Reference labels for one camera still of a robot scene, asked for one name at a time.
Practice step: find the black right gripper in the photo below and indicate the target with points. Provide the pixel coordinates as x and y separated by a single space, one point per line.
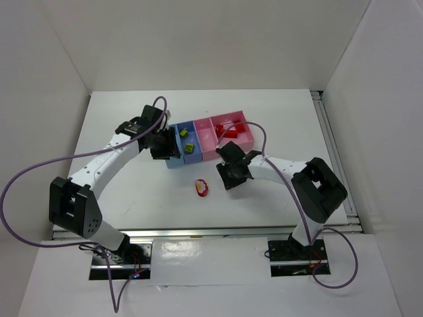
228 175

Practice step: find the small red lego brick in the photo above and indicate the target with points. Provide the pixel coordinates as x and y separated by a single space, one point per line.
219 129

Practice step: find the red stepped lego brick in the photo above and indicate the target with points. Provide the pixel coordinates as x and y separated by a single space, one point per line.
230 133

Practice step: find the lime green lego brick front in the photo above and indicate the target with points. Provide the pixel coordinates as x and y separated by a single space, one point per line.
189 148

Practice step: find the red flower printed lego piece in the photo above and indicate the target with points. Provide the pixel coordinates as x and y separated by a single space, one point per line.
202 188

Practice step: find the dark blue plastic bin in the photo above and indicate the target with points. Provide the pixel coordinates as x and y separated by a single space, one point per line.
196 156

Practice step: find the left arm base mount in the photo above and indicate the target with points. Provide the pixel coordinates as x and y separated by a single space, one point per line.
138 265

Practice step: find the aluminium rail front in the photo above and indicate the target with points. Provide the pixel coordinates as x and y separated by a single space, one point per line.
266 231

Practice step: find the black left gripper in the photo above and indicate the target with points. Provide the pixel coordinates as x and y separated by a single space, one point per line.
166 144

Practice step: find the lime green lego brick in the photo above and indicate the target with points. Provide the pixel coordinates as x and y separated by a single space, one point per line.
184 134
189 148

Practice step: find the aluminium rail right side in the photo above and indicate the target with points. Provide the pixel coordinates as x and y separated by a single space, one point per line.
349 205

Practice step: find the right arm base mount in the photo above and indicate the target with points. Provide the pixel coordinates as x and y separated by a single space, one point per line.
286 260

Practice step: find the aluminium rail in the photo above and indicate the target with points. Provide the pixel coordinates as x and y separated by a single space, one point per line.
266 231
349 205

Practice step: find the light blue plastic bin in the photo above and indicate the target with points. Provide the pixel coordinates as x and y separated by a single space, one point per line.
174 162

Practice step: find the large pink plastic bin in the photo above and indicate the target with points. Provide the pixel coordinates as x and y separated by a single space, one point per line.
245 140

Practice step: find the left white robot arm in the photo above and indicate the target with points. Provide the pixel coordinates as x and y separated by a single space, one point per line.
73 203

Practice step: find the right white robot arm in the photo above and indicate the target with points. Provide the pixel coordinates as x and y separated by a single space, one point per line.
316 190

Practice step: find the small pink plastic bin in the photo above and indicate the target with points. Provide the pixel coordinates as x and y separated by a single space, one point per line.
207 138

